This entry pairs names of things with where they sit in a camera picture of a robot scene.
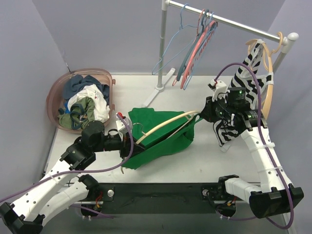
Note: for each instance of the pile of clothes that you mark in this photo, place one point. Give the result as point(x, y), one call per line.
point(85, 99)

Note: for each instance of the cream yellow hanger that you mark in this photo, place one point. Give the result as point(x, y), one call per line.
point(168, 122)

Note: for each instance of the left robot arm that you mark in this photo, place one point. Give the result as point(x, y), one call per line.
point(68, 181)

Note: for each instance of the light blue wire hanger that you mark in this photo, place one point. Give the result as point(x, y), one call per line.
point(206, 31)

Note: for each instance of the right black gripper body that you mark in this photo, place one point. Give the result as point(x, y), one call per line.
point(207, 112)

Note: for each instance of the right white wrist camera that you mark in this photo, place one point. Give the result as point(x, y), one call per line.
point(218, 87)

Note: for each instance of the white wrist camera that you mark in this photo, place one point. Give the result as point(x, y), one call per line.
point(121, 123)
point(218, 87)

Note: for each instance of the orange hanger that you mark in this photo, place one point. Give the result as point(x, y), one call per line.
point(267, 63)

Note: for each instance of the teal hanger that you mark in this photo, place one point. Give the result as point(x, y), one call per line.
point(190, 53)

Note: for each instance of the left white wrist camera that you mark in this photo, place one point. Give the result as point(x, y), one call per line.
point(121, 123)

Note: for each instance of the white clothes rack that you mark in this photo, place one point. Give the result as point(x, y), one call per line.
point(162, 80)

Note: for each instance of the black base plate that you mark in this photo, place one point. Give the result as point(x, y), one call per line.
point(157, 198)

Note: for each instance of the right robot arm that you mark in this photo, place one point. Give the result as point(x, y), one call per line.
point(275, 194)

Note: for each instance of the green tank top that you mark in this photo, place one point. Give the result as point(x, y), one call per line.
point(165, 139)

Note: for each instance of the striped black white tank top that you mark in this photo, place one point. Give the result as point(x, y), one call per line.
point(248, 83)

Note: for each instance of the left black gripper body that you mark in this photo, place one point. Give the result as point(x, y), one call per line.
point(126, 148)

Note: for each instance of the pink laundry basket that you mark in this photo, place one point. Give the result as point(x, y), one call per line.
point(54, 99)

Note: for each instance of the pink hanger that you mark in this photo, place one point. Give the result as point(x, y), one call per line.
point(195, 56)

